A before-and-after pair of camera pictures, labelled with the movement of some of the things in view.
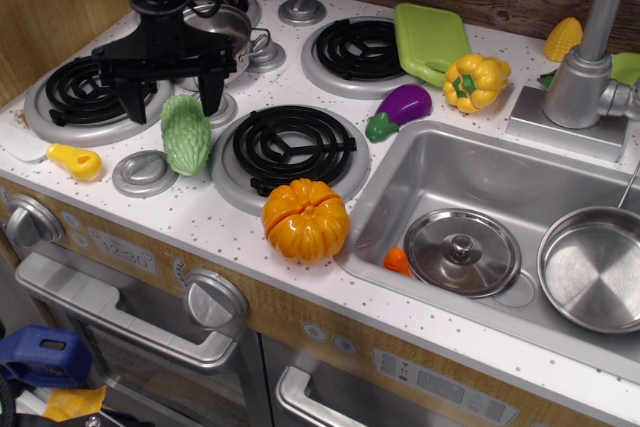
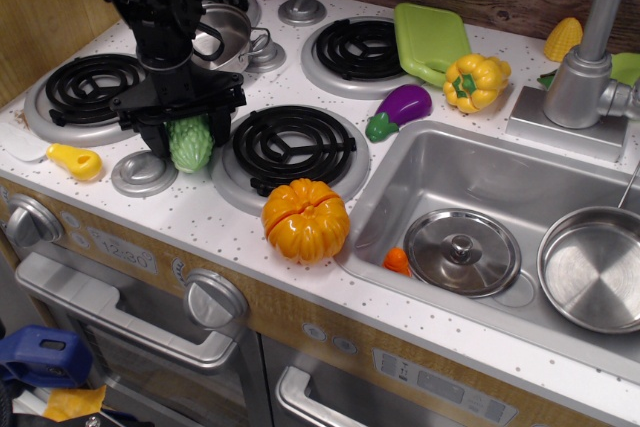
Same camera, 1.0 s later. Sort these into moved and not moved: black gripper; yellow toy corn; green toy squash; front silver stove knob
Moved: black gripper
Not moved: green toy squash; yellow toy corn; front silver stove knob
